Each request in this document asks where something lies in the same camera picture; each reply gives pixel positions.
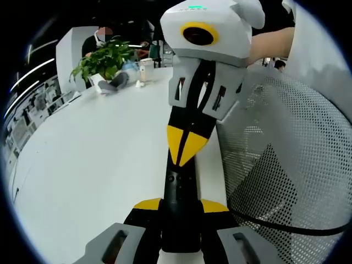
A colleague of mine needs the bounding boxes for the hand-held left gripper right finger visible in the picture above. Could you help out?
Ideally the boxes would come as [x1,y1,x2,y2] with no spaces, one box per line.
[197,199,279,264]

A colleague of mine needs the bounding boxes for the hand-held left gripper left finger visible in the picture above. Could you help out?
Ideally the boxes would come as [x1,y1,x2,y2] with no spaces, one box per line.
[74,197,165,264]

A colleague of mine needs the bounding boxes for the black remote control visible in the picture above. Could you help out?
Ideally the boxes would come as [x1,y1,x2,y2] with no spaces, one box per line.
[161,153,203,252]

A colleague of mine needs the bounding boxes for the translucent beige bottle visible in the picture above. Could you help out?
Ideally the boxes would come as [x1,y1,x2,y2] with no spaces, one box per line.
[139,58,153,83]

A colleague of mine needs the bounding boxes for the grey folded cloth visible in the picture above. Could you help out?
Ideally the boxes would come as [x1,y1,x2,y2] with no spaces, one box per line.
[97,71,130,93]

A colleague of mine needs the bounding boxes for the blue plastic bag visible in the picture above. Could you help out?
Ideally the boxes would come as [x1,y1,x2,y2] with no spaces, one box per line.
[120,62,139,74]

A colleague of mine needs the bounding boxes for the person's white shirt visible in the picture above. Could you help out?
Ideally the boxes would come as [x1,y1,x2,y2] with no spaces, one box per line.
[282,0,352,116]

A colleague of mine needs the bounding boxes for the grey mesh office chair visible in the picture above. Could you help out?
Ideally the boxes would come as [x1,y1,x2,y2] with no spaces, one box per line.
[214,65,352,264]

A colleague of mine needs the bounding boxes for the white plant pot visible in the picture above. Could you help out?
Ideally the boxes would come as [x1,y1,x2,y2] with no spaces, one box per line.
[89,73,107,93]

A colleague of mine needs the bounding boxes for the green potted plant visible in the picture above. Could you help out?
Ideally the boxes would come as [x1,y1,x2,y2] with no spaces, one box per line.
[69,35,136,84]

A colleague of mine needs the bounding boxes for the white flat board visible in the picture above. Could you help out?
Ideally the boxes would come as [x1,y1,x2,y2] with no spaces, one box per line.
[49,91,82,111]

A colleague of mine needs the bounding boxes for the black cable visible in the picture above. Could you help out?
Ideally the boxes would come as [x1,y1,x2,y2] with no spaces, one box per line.
[228,207,350,237]

